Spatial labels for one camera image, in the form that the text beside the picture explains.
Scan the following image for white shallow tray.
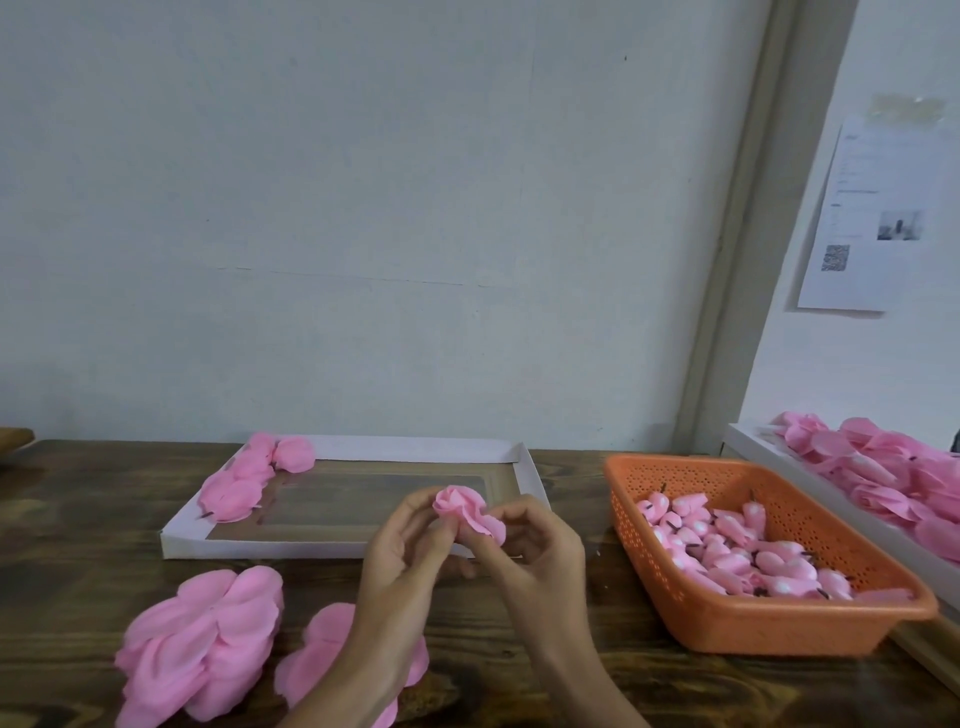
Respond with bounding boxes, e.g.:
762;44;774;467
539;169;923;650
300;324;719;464
160;435;551;561

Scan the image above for person's left hand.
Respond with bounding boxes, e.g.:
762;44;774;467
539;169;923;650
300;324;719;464
354;486;464;650

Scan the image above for pink rose buds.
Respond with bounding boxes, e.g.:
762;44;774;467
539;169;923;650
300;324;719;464
636;490;917;603

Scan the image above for pink petal flower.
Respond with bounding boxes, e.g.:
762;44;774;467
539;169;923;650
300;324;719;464
432;483;509;546

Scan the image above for person's right forearm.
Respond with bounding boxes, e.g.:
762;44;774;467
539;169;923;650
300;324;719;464
522;618;651;728

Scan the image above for grey door frame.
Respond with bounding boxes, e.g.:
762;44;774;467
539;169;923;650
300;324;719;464
675;0;845;455

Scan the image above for pile of pink petals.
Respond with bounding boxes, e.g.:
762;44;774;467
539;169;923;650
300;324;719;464
771;412;960;566

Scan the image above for person's right hand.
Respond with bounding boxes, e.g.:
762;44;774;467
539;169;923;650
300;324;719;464
447;496;591;650

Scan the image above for orange plastic basket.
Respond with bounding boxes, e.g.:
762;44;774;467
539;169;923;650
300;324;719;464
604;453;939;657

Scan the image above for group of finished pink roses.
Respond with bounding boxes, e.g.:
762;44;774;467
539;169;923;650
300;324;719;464
198;432;318;524

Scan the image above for stack of pink petals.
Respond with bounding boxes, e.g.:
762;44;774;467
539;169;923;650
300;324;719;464
273;601;432;728
114;564;285;728

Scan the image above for white paper notice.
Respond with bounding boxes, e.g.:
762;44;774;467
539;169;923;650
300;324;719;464
796;117;951;314

